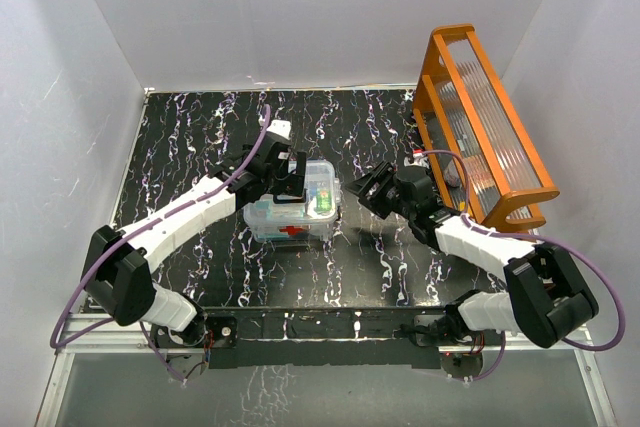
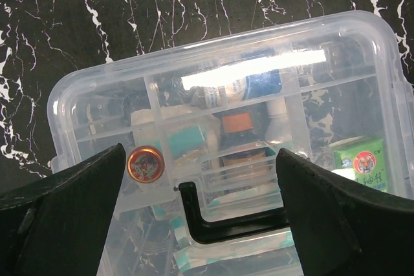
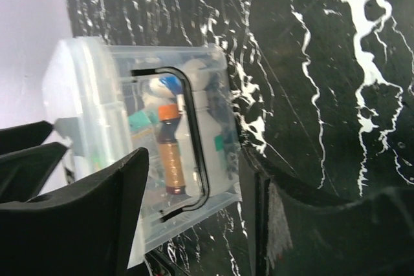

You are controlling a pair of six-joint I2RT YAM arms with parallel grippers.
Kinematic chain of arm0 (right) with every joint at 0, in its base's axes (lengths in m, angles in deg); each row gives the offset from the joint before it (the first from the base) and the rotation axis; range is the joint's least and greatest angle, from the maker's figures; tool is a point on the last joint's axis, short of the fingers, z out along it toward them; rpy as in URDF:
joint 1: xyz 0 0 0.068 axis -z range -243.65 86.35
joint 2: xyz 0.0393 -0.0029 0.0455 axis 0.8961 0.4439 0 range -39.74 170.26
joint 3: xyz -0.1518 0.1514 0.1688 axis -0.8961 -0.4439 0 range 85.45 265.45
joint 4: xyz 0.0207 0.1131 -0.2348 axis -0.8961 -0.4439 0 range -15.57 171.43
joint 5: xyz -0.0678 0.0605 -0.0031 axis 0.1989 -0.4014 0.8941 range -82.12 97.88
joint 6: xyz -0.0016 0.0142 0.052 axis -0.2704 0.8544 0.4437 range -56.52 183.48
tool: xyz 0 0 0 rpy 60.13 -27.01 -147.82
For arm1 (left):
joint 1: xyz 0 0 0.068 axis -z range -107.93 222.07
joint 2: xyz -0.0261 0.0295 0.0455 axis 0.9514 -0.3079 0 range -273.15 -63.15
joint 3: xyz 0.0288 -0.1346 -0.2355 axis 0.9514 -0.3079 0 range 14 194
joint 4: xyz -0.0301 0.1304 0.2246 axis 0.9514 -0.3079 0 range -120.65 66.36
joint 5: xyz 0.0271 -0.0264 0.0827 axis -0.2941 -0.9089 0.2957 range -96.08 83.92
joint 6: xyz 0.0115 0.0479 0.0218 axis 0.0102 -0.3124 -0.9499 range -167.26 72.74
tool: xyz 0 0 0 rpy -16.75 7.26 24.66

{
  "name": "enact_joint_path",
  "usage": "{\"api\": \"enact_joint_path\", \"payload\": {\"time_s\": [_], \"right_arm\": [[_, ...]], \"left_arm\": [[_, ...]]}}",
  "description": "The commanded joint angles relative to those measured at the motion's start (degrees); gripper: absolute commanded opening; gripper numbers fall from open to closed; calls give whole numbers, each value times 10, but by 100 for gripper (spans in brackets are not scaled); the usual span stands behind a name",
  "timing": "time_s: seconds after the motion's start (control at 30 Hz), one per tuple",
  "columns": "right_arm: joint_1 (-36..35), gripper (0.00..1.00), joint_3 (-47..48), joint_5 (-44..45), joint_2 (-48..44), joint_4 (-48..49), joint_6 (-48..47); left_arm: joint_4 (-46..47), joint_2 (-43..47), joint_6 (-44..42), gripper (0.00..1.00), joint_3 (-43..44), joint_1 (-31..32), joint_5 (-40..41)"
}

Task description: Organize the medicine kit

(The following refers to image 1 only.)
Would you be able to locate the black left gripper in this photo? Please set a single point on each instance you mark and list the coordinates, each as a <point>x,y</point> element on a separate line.
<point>291,185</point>

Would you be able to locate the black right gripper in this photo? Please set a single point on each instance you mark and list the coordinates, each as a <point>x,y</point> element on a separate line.
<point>384,175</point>

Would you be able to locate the clear box lid black handle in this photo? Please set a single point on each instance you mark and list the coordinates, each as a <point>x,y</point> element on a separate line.
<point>320,174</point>

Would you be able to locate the green small box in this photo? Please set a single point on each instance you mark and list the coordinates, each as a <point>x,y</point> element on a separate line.
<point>324,202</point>

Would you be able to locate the clear first aid box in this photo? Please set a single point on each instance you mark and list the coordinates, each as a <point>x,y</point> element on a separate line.
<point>292,231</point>

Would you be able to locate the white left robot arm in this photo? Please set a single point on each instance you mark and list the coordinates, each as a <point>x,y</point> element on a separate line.
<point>120,262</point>

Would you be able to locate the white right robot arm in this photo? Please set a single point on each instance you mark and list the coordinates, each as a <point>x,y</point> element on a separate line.
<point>546,298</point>

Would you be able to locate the orange wooden rack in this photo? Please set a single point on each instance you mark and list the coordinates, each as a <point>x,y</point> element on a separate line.
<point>480,153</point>

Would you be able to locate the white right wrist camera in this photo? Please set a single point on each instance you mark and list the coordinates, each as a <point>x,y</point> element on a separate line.
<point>419,158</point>

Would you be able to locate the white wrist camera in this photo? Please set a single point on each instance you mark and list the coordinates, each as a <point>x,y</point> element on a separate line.
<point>280,128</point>
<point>419,158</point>

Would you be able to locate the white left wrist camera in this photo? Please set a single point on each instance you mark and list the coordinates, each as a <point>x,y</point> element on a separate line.
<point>280,128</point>

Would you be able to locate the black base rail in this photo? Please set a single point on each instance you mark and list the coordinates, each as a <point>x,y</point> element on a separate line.
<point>318,336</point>

